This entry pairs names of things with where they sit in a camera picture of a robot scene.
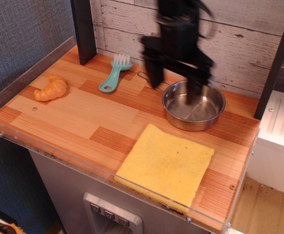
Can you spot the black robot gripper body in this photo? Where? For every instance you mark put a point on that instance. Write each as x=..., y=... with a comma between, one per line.
x=176, y=47

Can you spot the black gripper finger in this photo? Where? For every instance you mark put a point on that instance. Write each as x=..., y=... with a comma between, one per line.
x=154, y=70
x=194, y=87

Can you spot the stainless steel pot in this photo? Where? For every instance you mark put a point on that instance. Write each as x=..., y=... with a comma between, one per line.
x=201, y=113

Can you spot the yellow towel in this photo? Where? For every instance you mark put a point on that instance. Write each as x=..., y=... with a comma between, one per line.
x=166, y=168

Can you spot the teal dish brush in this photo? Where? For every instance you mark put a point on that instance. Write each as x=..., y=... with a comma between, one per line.
x=120, y=62

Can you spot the orange toy croissant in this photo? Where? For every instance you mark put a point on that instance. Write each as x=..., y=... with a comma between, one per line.
x=56, y=88

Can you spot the white toy sink unit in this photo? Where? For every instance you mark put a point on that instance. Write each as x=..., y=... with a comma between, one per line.
x=266, y=164

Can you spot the clear acrylic table guard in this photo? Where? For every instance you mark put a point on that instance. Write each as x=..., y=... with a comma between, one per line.
x=102, y=150

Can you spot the silver toy fridge cabinet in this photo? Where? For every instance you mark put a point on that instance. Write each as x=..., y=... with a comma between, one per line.
x=87, y=204

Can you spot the orange object bottom left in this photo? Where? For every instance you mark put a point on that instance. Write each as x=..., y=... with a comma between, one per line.
x=11, y=230

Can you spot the dark left shelf post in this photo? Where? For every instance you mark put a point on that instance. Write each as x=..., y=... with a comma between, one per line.
x=84, y=30

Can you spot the dark shelf post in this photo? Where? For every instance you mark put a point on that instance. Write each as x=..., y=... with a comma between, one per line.
x=271, y=80
x=84, y=30

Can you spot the dark right shelf post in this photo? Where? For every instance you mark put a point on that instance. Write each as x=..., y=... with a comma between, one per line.
x=271, y=80

